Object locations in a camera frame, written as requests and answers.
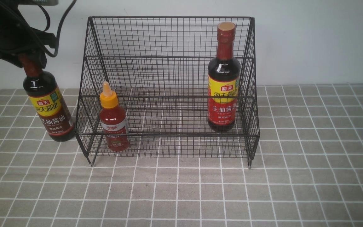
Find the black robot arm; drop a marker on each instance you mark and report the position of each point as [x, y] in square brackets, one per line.
[17, 37]

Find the black wire mesh shelf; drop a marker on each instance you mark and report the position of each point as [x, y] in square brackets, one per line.
[158, 66]

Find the light soy sauce bottle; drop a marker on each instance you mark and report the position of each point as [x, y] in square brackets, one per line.
[223, 81]

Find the red ketchup squeeze bottle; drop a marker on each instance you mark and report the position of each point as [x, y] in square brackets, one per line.
[113, 120]

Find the dark soy sauce bottle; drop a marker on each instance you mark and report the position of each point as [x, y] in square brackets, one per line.
[46, 97]

